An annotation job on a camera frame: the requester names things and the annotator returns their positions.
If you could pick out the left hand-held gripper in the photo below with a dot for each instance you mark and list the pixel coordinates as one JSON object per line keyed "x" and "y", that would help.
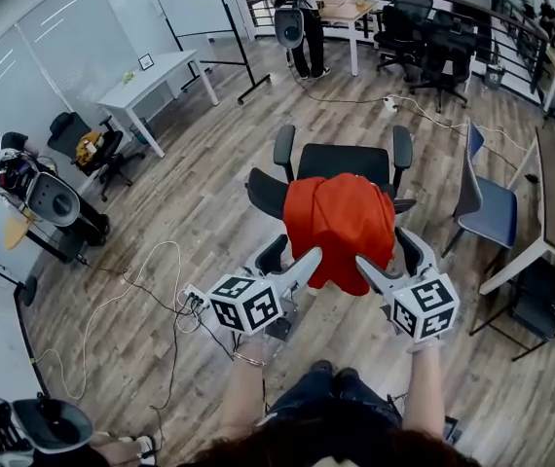
{"x": 246, "y": 304}

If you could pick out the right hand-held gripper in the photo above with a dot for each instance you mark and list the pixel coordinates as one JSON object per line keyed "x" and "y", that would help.
{"x": 423, "y": 309}

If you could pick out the red clothing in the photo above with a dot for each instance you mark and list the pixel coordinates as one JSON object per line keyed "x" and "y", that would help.
{"x": 341, "y": 222}

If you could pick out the black office chair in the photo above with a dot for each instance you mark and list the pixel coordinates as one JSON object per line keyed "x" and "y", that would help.
{"x": 401, "y": 29}
{"x": 345, "y": 161}
{"x": 445, "y": 49}
{"x": 112, "y": 158}

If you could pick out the person's left forearm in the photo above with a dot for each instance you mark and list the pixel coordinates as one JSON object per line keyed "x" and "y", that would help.
{"x": 243, "y": 392}

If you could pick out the person's right forearm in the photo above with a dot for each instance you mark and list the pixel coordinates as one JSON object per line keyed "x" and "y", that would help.
{"x": 424, "y": 387}

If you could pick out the blue padded chair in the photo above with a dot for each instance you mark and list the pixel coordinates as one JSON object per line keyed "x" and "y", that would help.
{"x": 489, "y": 207}

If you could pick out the white power strip with plugs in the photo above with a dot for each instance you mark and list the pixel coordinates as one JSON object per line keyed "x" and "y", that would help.
{"x": 196, "y": 298}

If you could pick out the person's legs in jeans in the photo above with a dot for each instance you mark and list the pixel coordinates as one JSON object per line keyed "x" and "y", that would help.
{"x": 331, "y": 397}

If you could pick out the black stool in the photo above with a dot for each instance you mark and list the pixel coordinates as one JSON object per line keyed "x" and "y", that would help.
{"x": 535, "y": 309}

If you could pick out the black waste bin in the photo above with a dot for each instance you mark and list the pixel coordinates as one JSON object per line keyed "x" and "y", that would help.
{"x": 494, "y": 76}

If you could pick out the white table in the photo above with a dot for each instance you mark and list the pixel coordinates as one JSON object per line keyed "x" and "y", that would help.
{"x": 153, "y": 78}

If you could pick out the yellow bag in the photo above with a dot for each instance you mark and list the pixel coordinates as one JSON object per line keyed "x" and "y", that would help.
{"x": 87, "y": 146}

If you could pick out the small green object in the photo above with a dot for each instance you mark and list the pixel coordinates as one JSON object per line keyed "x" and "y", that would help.
{"x": 129, "y": 77}

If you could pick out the light wooden table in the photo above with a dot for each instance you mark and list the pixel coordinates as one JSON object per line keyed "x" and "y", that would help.
{"x": 343, "y": 9}

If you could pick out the black metal railing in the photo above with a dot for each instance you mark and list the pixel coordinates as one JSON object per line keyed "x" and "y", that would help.
{"x": 511, "y": 22}

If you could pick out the small yellow round table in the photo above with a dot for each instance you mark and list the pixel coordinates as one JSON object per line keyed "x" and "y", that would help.
{"x": 14, "y": 229}

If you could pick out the whiteboard on black stand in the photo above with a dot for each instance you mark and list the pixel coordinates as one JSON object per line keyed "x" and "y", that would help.
{"x": 192, "y": 3}

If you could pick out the small black picture frame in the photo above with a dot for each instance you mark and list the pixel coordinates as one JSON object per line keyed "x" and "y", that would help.
{"x": 146, "y": 61}

